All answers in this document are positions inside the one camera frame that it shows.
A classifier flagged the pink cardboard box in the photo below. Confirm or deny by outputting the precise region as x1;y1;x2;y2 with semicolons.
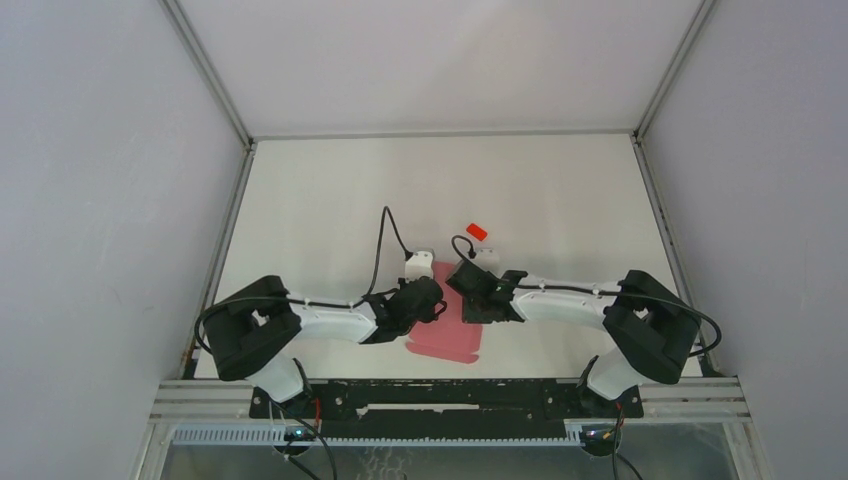
405;262;483;364

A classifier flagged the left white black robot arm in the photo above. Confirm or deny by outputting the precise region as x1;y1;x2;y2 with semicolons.
194;275;447;417

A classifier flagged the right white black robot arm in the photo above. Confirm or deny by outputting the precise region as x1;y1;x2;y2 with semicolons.
446;260;701;416

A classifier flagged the small orange block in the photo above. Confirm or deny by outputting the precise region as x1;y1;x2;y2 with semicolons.
466;223;488;242

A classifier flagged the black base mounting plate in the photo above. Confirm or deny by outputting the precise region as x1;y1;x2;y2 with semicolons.
249;378;644;438

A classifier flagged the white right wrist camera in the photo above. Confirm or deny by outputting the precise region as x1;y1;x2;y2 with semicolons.
472;248;501;275

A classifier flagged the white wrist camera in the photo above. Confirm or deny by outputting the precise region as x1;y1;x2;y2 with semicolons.
404;249;434;282
472;248;501;275

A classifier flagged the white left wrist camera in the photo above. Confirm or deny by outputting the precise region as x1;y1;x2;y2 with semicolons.
404;249;434;282

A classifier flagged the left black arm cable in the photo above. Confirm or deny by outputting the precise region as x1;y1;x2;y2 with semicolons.
193;205;415;356

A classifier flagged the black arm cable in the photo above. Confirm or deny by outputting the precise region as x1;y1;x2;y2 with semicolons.
451;235;723;359
193;205;415;356

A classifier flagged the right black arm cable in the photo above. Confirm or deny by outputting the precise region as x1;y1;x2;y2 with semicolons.
451;235;723;359

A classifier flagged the aluminium front frame rail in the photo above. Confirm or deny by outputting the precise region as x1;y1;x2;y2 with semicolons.
150;377;751;423

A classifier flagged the white slotted cable duct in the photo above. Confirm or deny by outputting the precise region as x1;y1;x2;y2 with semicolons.
171;424;584;447

